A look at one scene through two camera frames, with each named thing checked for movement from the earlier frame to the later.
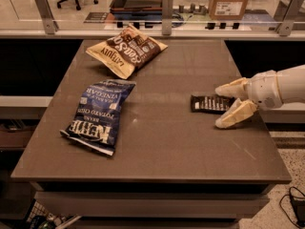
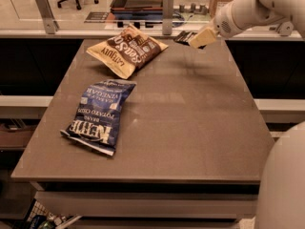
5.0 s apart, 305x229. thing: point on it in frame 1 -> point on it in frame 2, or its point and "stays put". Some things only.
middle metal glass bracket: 167,12 stays put
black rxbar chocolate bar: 211,104 -> 185,37
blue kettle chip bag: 94,121 stays put
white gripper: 264,90 -> 223,25
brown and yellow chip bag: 125,52 stays put
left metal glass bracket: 50,22 stays put
